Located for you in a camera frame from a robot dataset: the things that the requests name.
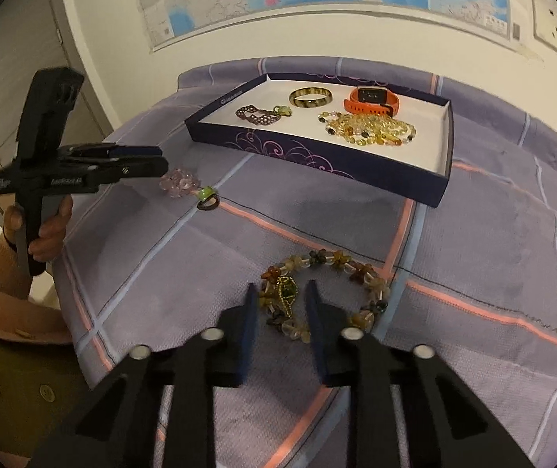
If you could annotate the olive buttoned garment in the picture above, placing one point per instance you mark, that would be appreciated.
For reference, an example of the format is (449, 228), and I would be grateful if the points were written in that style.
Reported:
(15, 390)

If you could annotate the person's left hand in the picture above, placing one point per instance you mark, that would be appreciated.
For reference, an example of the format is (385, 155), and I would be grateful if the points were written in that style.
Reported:
(52, 239)

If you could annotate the dark blue cardboard box tray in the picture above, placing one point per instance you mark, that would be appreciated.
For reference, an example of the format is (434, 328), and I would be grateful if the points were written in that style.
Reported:
(317, 156)

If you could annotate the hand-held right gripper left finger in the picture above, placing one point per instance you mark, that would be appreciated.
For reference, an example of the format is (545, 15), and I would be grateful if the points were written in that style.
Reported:
(247, 339)

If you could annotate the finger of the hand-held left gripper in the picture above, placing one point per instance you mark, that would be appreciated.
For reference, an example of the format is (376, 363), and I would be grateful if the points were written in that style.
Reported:
(132, 151)
(137, 168)

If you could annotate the orange smart watch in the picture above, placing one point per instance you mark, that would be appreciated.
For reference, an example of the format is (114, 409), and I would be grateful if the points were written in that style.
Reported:
(356, 106)

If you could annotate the person's left forearm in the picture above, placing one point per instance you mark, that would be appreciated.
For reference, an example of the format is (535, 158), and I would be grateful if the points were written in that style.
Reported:
(0, 302)

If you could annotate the purple plaid bed blanket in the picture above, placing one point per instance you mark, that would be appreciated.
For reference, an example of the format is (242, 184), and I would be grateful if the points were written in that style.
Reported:
(454, 278)

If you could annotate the grey wardrobe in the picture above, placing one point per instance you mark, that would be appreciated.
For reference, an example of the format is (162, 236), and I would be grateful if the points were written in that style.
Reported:
(10, 34)

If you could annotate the tortoiseshell bangle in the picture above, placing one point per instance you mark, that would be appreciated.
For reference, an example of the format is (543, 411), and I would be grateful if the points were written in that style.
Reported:
(298, 101)

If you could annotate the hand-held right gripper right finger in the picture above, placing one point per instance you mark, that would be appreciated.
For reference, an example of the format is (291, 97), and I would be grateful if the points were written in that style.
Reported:
(318, 336)

